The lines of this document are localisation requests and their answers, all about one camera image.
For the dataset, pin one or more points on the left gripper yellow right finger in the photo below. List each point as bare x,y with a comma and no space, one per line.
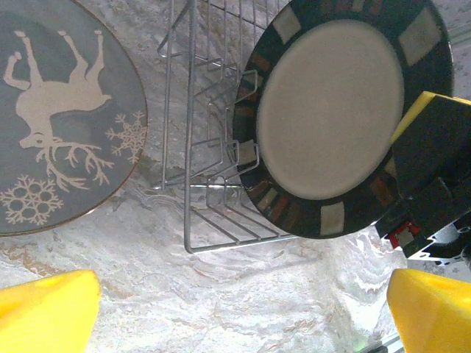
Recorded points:
434,320

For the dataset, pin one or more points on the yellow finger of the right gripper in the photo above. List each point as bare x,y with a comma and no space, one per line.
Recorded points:
438,139

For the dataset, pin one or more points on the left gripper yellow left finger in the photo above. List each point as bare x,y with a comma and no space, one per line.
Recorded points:
44,320

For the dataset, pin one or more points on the black mosaic rim plate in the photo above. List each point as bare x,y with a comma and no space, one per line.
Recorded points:
331,110

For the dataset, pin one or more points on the grey reindeer snowflake plate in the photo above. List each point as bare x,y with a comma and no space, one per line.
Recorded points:
73,92

